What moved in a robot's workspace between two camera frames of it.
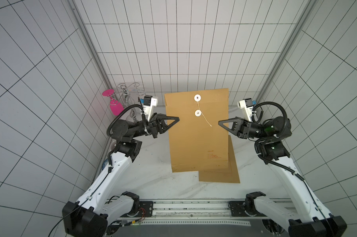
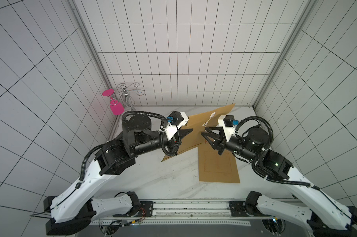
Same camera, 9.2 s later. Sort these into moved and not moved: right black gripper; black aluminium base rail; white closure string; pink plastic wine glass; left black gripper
Moved: left black gripper; right black gripper; white closure string
Not moved: pink plastic wine glass; black aluminium base rail
